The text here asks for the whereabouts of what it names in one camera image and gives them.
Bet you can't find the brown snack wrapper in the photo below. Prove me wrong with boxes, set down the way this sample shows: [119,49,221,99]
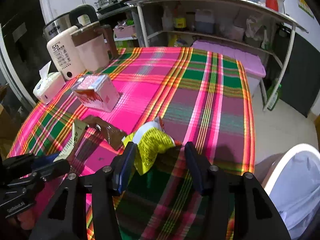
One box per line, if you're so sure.
[82,115,127,151]

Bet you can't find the yellow white wrapper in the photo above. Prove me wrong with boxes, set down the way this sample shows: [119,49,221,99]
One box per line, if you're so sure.
[122,116,176,176]

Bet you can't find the beige wrapper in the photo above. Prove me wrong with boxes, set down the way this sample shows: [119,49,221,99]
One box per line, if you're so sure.
[53,119,88,162]

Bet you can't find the pink milk carton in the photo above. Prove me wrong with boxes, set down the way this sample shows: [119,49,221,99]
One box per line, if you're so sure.
[71,74,120,112]

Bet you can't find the white trash bin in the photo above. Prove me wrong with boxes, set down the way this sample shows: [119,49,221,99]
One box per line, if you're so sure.
[254,143,320,240]

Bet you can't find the metal kitchen shelf unit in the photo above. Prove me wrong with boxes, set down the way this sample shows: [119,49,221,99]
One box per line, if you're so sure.
[126,0,308,110]

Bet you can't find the left hand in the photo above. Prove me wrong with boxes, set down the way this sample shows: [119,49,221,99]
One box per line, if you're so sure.
[7,207,36,230]

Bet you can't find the pink plaid tablecloth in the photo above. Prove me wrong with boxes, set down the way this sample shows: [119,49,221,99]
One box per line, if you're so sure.
[7,45,256,240]

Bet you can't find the white tissue box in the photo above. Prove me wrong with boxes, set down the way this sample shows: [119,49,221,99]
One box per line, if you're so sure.
[33,61,66,105]

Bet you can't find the green detergent bottle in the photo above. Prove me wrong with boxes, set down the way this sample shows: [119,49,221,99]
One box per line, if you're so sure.
[267,79,281,111]

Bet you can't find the white bin liner bag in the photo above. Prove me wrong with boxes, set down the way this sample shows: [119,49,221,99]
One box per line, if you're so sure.
[270,151,319,239]

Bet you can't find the white water warmer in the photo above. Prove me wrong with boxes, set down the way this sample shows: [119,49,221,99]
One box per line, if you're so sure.
[47,25,86,80]

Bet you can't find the purple lidded storage box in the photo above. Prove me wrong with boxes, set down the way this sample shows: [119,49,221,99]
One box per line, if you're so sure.
[191,39,267,98]

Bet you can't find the pink brown jug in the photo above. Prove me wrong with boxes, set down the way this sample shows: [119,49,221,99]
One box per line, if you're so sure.
[71,21,119,72]

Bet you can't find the black cabinet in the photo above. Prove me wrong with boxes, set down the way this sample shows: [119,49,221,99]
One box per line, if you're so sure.
[268,24,319,117]

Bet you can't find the steel electric kettle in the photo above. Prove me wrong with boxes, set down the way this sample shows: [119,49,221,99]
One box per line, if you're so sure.
[43,4,98,42]

